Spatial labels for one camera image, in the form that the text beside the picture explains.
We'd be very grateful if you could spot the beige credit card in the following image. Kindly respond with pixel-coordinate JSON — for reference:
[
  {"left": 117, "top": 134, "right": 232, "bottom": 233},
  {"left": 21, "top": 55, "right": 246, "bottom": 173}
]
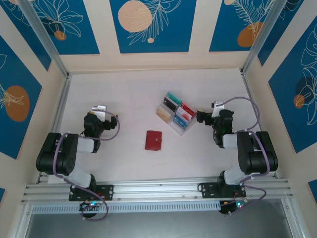
[{"left": 158, "top": 106, "right": 171, "bottom": 121}]

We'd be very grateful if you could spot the aluminium frame post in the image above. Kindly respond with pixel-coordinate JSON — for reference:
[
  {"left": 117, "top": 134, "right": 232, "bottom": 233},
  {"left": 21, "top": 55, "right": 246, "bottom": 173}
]
[
  {"left": 241, "top": 0, "right": 285, "bottom": 75},
  {"left": 17, "top": 0, "right": 70, "bottom": 79}
]

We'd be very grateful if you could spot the red card holder wallet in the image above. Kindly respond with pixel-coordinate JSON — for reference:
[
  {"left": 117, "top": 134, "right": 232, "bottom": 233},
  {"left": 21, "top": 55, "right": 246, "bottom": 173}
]
[{"left": 145, "top": 130, "right": 163, "bottom": 151}]

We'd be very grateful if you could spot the clear acrylic card stand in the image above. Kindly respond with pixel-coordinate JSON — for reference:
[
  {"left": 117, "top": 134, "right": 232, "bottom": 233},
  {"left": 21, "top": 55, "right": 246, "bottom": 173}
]
[{"left": 156, "top": 91, "right": 198, "bottom": 136}]

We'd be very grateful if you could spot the teal credit card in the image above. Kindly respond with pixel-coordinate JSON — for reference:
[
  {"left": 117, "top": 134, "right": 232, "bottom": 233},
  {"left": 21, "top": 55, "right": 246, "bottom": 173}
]
[{"left": 166, "top": 91, "right": 183, "bottom": 106}]

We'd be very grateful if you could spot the white slotted cable duct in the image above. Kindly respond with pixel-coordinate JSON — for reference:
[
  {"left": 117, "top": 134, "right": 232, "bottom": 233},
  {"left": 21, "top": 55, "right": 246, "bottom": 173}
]
[{"left": 31, "top": 200, "right": 223, "bottom": 215}]

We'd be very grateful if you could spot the aluminium side rail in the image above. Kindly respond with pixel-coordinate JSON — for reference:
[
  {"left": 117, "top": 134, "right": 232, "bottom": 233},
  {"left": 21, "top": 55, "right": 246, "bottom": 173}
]
[
  {"left": 37, "top": 73, "right": 73, "bottom": 184},
  {"left": 240, "top": 69, "right": 277, "bottom": 179}
]

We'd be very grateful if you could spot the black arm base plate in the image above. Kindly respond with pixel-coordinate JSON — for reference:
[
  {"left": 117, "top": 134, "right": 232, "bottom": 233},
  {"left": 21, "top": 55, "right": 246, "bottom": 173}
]
[
  {"left": 68, "top": 184, "right": 114, "bottom": 201},
  {"left": 199, "top": 182, "right": 247, "bottom": 199}
]

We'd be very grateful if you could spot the blue floral wall panel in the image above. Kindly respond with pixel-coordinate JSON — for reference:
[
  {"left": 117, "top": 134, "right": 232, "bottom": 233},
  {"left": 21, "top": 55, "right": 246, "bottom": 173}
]
[
  {"left": 109, "top": 0, "right": 198, "bottom": 54},
  {"left": 23, "top": 0, "right": 101, "bottom": 56},
  {"left": 209, "top": 0, "right": 280, "bottom": 53},
  {"left": 0, "top": 4, "right": 53, "bottom": 72},
  {"left": 268, "top": 23, "right": 317, "bottom": 154},
  {"left": 257, "top": 0, "right": 317, "bottom": 67},
  {"left": 0, "top": 34, "right": 43, "bottom": 160}
]

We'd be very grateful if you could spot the small controller circuit board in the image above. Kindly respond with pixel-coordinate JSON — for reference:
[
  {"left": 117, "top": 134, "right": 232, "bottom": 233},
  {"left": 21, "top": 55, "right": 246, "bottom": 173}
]
[
  {"left": 78, "top": 200, "right": 103, "bottom": 212},
  {"left": 219, "top": 199, "right": 248, "bottom": 215}
]

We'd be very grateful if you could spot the white and red credit card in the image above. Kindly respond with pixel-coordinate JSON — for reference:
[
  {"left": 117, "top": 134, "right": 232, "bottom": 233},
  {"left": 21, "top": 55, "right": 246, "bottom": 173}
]
[{"left": 174, "top": 109, "right": 191, "bottom": 123}]

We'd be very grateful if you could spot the long aluminium mounting rail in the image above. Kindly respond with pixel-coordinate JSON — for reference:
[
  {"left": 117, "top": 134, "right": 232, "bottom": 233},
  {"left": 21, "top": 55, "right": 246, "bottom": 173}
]
[{"left": 21, "top": 176, "right": 295, "bottom": 203}]

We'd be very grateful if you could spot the black credit card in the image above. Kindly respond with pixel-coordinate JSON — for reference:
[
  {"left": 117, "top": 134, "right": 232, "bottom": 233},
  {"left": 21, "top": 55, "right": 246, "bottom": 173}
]
[{"left": 162, "top": 96, "right": 178, "bottom": 112}]

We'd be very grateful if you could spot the blue credit card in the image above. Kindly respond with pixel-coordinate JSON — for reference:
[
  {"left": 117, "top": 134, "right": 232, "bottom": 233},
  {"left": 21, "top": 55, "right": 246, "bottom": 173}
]
[{"left": 173, "top": 115, "right": 188, "bottom": 129}]

